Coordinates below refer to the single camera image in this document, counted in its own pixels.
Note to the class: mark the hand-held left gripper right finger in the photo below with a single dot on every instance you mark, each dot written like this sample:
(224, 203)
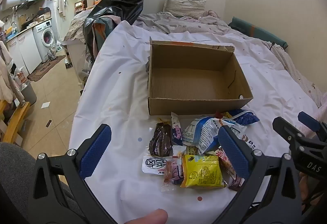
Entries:
(233, 152)

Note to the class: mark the pink purple snack packet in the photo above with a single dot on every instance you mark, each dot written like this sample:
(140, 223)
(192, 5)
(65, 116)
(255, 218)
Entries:
(178, 174)

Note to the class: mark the dark brown vacuum-packed snack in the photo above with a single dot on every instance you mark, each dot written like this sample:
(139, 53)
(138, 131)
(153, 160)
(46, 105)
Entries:
(161, 139)

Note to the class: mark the white black-print snack packet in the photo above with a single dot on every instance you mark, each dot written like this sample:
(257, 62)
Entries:
(153, 164)

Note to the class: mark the person's grey pants leg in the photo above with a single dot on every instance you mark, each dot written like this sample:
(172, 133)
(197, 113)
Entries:
(18, 162)

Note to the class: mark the cardboard box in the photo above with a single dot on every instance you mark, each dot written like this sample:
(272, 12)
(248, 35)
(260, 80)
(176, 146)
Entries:
(194, 81)

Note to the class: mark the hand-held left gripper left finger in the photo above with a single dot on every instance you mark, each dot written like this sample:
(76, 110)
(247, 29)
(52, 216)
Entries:
(95, 152)

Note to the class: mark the grey cat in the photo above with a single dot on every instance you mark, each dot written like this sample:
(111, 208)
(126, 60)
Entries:
(52, 53)

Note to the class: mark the floral beige blanket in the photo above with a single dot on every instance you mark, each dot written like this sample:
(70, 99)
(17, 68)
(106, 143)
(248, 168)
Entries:
(78, 22)

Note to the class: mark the beige clothes pile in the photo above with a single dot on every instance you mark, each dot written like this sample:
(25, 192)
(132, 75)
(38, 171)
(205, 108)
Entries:
(6, 76)

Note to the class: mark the small dark wrapper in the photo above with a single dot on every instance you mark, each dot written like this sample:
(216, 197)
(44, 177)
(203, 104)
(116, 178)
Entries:
(48, 123)

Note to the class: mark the white floor cabinet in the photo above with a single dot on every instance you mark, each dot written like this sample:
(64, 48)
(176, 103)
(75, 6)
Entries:
(24, 50)

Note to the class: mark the yellow wooden stool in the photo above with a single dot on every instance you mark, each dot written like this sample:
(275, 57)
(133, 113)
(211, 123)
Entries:
(15, 124)

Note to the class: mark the blue snack packet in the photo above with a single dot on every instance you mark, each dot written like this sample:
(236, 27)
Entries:
(245, 116)

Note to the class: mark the yellow snack packet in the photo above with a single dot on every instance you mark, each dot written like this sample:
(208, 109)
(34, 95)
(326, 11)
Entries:
(201, 173)

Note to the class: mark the beige dotted blanket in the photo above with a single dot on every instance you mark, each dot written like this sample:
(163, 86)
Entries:
(299, 70)

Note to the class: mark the small beige snack packet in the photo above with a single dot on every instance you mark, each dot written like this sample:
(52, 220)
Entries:
(191, 150)

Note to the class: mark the brown floor rug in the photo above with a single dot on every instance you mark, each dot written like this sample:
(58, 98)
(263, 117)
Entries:
(46, 68)

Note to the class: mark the person's left hand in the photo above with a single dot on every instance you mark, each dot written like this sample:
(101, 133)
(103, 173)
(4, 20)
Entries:
(149, 217)

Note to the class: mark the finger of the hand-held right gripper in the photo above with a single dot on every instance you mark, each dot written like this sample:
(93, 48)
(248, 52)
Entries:
(286, 128)
(310, 120)

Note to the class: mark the green rolled mat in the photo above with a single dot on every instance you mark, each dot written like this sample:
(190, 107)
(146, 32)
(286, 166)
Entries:
(258, 31)

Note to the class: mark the white hanging towel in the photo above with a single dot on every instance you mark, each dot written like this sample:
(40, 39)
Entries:
(61, 3)

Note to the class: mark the orange green cloth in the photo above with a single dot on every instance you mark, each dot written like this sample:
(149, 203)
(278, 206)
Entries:
(101, 32)

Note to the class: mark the clear orange snack packet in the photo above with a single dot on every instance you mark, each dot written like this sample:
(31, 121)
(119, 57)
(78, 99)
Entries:
(168, 171)

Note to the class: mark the white washing machine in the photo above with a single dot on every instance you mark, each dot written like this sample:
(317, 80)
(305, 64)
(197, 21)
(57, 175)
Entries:
(46, 37)

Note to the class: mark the grey floral quilt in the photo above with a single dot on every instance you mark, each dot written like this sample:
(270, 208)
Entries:
(173, 22)

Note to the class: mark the striped pillow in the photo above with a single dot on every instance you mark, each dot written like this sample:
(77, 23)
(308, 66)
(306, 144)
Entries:
(184, 5)

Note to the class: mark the white paper scrap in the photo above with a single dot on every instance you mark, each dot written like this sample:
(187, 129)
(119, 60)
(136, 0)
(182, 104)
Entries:
(46, 104)

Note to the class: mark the pink cloth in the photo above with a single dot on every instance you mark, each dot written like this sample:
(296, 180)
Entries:
(210, 14)

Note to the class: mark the large white blue snack bag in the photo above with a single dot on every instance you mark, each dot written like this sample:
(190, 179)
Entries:
(201, 134)

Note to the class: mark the orange brown snack packet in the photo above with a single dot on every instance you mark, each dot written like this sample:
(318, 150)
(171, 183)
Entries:
(226, 161)

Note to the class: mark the white red snack packet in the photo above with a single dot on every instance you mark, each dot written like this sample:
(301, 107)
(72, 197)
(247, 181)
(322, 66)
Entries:
(249, 143)

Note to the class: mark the grey bin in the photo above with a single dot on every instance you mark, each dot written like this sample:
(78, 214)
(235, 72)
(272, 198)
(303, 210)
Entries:
(28, 93)

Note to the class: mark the dark brown snack bar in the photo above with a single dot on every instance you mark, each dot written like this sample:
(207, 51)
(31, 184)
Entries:
(236, 183)

